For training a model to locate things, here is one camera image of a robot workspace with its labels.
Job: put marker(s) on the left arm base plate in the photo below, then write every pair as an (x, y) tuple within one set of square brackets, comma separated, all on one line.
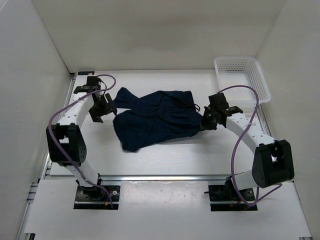
[(94, 198)]

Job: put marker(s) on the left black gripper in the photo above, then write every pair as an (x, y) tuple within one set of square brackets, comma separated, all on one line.
[(109, 108)]

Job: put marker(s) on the white plastic mesh basket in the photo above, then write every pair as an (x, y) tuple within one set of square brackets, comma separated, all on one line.
[(235, 71)]

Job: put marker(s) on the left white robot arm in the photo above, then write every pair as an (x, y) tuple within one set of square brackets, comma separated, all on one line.
[(65, 141)]

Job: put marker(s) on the navy blue shorts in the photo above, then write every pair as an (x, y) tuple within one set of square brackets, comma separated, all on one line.
[(154, 118)]

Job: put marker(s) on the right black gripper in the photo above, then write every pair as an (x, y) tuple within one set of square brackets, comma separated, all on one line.
[(204, 125)]

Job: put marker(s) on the small dark label sticker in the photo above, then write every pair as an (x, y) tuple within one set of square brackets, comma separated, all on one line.
[(85, 73)]

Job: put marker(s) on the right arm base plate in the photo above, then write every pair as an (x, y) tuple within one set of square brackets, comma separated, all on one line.
[(223, 201)]

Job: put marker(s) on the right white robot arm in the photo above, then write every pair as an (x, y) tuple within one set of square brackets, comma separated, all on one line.
[(272, 159)]

